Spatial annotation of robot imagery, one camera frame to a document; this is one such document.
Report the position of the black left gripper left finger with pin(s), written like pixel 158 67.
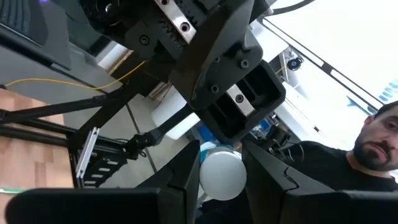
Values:
pixel 174 202

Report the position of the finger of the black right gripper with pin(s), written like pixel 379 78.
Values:
pixel 143 40
pixel 214 62

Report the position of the black table frame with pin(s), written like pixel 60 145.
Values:
pixel 37 110

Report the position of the dark grey desk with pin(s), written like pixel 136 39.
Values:
pixel 46 37

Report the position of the black keyboard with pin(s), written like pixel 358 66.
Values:
pixel 14 15

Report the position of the person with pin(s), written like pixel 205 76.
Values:
pixel 326 168

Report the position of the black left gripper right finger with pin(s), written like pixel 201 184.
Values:
pixel 273 202

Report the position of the white box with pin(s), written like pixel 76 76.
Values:
pixel 169 115

